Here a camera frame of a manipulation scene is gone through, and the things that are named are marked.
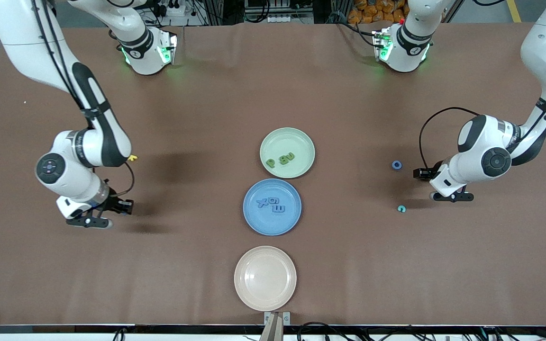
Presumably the pale green plate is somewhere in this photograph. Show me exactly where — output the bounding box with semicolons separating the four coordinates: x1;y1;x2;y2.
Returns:
259;127;316;179

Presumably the base connector box green light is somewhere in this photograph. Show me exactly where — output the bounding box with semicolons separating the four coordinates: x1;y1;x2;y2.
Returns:
372;28;393;61
157;31;178;65

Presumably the blue plate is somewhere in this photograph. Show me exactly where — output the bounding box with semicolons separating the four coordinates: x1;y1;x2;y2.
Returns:
243;178;302;236

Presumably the beige plate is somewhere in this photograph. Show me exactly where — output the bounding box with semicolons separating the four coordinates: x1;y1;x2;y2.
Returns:
234;245;298;312

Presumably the orange snack bag pile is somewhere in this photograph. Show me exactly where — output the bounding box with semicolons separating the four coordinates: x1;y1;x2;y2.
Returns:
347;0;409;24

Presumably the white power strip with plugs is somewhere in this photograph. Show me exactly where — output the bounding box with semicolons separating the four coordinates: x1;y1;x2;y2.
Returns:
157;0;186;17

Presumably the long white power strip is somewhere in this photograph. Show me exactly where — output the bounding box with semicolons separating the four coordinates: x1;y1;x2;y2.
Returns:
267;13;314;24

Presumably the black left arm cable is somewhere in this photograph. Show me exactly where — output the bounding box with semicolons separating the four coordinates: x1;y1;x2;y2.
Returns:
419;76;546;175

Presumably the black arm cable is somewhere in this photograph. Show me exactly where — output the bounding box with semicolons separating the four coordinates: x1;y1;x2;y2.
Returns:
419;76;546;175
31;0;136;204

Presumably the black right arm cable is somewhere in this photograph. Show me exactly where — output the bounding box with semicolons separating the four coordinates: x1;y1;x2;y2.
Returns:
31;0;136;204

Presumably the metal mounting bracket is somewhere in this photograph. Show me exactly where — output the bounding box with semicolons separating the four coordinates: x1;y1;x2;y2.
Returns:
264;311;291;327

